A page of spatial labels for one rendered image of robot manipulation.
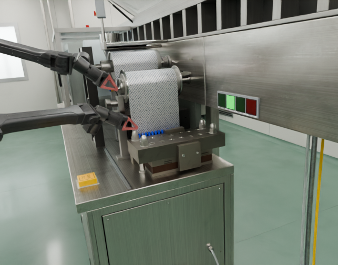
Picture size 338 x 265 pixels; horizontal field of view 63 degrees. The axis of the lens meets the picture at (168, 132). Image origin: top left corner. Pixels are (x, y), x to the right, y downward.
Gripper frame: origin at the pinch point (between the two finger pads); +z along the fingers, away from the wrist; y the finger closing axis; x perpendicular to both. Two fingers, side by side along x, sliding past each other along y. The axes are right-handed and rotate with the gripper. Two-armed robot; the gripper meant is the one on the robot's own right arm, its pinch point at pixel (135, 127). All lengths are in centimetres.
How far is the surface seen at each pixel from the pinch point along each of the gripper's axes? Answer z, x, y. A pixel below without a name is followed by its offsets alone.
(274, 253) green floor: 132, -46, -5
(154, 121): 7.0, 5.6, 0.3
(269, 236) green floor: 141, -41, -20
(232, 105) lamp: 20.6, 24.4, 31.0
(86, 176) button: -14.3, -25.0, 9.6
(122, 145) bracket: 0.5, -11.5, -7.8
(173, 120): 15.6, 9.8, 0.3
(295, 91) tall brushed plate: 17, 32, 60
